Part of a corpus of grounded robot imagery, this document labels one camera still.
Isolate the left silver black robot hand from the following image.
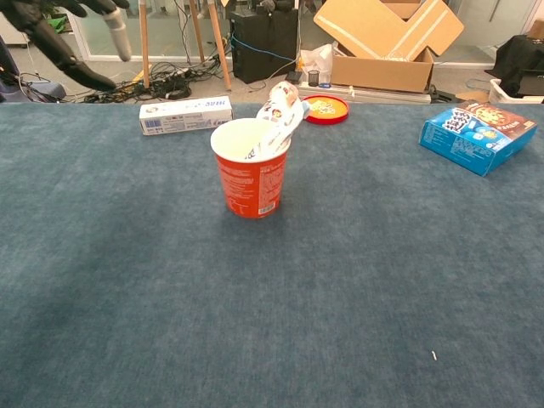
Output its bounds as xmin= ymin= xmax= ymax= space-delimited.
xmin=0 ymin=0 xmax=133 ymax=92

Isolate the white toothpaste tube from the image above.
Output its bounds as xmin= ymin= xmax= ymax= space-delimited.
xmin=244 ymin=93 xmax=308 ymax=162

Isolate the white toothpaste carton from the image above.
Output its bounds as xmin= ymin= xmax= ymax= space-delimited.
xmin=139 ymin=95 xmax=234 ymax=137

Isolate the green bag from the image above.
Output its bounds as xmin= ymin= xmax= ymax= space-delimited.
xmin=44 ymin=15 xmax=69 ymax=38

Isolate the white cabinet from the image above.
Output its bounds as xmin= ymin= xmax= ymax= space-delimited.
xmin=0 ymin=12 xmax=43 ymax=44

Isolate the dark blue machine base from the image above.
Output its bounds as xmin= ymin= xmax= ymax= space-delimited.
xmin=0 ymin=36 xmax=67 ymax=103

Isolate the wooden easel leg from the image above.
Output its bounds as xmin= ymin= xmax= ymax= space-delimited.
xmin=207 ymin=0 xmax=233 ymax=91
xmin=189 ymin=0 xmax=206 ymax=64
xmin=138 ymin=0 xmax=151 ymax=89

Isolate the black computer tower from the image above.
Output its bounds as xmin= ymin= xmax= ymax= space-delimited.
xmin=229 ymin=8 xmax=299 ymax=85

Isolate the clear bottle with white label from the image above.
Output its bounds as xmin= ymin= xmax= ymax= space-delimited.
xmin=256 ymin=81 xmax=301 ymax=124

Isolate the red paper cup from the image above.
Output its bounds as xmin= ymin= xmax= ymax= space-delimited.
xmin=211 ymin=117 xmax=293 ymax=220

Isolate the white plastic bag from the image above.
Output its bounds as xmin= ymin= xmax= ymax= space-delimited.
xmin=299 ymin=42 xmax=335 ymax=84

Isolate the red round lid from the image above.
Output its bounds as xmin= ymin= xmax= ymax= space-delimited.
xmin=303 ymin=94 xmax=351 ymax=126

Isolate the brown cardboard box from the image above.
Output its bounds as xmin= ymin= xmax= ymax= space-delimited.
xmin=313 ymin=0 xmax=465 ymax=94

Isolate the blue table cloth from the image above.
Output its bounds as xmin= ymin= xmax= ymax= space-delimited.
xmin=0 ymin=101 xmax=544 ymax=408

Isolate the blue cookie box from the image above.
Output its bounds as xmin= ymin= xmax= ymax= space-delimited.
xmin=419 ymin=100 xmax=538 ymax=178

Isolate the white storage bin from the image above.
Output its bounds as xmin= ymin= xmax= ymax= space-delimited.
xmin=488 ymin=78 xmax=544 ymax=105

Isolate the black draped cloth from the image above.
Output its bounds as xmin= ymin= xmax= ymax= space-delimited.
xmin=495 ymin=34 xmax=544 ymax=98

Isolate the black floor cable tangle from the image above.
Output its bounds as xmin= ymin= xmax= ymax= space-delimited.
xmin=82 ymin=61 xmax=192 ymax=104

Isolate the blue network cable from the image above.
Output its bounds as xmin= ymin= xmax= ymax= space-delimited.
xmin=231 ymin=33 xmax=297 ymax=61

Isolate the grey aluminium rail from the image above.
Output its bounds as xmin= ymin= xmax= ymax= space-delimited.
xmin=297 ymin=81 xmax=433 ymax=105

